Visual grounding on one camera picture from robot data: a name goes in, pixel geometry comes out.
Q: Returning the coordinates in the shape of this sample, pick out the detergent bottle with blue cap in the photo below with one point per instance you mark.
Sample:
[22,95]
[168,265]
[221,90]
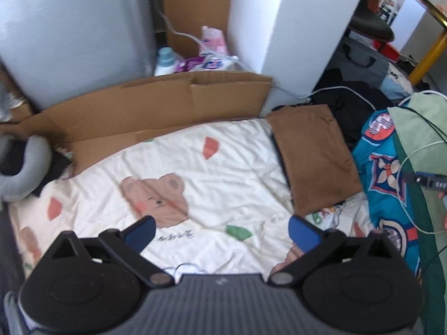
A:
[164,62]

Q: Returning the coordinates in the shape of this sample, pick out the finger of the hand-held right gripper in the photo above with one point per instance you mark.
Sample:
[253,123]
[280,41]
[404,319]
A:
[414,178]

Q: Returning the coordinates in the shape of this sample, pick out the brown wooden door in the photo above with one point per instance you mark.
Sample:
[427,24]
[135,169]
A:
[195,7]

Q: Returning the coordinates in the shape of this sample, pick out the dark navy cloth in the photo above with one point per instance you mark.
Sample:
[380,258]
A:
[49,171]

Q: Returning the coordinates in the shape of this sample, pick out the grey appliance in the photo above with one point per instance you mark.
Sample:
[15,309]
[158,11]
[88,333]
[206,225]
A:
[76,35]

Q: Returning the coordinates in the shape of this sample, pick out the green garment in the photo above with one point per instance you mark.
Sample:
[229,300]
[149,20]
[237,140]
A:
[429,167]

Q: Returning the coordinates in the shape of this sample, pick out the grey neck pillow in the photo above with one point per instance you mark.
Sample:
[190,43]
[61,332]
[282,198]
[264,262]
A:
[24,171]

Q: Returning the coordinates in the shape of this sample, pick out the yellow table leg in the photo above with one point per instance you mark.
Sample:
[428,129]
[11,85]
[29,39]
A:
[429,57]

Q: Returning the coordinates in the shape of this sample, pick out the cream bear print blanket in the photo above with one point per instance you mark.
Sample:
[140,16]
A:
[209,188]

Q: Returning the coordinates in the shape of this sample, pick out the person's right hand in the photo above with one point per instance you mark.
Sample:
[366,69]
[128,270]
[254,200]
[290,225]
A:
[443,209]

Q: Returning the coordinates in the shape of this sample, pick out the brown printed t-shirt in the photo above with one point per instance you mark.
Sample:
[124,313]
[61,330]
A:
[314,157]

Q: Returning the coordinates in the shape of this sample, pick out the large cardboard sheet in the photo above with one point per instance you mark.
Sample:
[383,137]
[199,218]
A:
[139,111]

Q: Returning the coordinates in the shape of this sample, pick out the teal printed jersey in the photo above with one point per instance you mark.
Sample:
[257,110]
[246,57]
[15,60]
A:
[380,181]

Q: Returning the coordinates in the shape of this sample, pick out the black clothes heap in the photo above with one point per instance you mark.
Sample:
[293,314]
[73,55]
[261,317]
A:
[349,101]

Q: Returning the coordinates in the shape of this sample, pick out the red box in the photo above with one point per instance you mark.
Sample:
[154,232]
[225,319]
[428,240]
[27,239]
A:
[387,48]

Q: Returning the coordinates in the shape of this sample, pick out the black chair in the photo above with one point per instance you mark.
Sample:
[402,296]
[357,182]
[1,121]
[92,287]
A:
[372,24]

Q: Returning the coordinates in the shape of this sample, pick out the pink purple refill pack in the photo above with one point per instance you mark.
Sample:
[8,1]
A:
[209,52]

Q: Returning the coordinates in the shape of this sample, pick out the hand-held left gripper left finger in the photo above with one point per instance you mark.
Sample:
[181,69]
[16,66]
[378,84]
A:
[141,232]

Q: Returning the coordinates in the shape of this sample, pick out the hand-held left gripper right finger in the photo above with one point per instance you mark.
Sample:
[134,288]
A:
[303,233]

